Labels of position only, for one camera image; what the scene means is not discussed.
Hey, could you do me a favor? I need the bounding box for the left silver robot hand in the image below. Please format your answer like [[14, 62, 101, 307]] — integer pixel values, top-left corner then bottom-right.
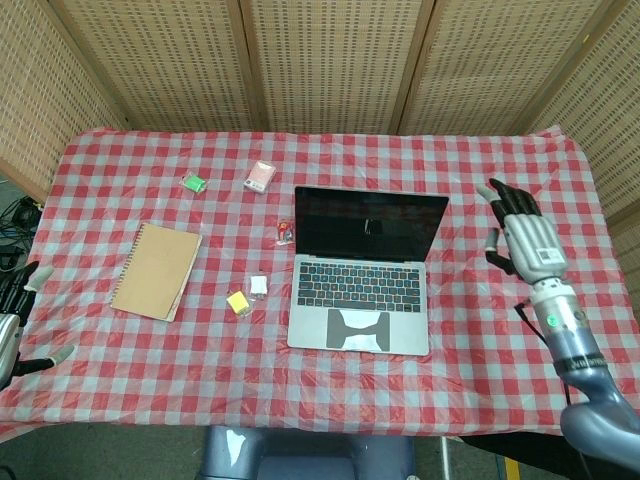
[[0, 261, 76, 390]]

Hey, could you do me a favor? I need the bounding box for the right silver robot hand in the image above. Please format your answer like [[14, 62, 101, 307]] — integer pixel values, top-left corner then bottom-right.
[[475, 178, 569, 286]]

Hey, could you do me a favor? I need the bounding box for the silver laptop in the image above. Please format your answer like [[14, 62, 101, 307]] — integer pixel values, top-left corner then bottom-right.
[[286, 185, 451, 357]]

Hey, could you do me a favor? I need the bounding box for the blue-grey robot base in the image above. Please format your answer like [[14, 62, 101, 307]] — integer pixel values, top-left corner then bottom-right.
[[199, 425, 416, 480]]

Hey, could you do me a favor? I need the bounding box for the red white checkered tablecloth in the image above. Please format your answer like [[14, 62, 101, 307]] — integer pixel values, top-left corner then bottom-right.
[[0, 124, 640, 443]]

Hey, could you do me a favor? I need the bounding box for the brown spiral notebook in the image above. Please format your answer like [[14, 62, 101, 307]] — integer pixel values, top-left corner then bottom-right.
[[109, 222, 204, 323]]

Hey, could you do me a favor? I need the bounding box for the yellow wrapped eraser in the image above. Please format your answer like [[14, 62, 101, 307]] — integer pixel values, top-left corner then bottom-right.
[[225, 291, 252, 318]]

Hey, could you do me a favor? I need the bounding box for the green wrapped eraser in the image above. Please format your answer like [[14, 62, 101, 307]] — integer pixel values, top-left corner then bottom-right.
[[179, 171, 208, 195]]

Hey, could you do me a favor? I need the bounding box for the pink card box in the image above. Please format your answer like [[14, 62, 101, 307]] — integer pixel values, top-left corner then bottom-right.
[[243, 160, 277, 194]]

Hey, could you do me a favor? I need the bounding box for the black cable bundle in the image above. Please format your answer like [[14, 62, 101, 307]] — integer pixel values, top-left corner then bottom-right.
[[0, 195, 45, 274]]

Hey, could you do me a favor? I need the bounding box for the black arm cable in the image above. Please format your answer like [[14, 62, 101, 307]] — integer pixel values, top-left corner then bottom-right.
[[514, 295, 587, 480]]

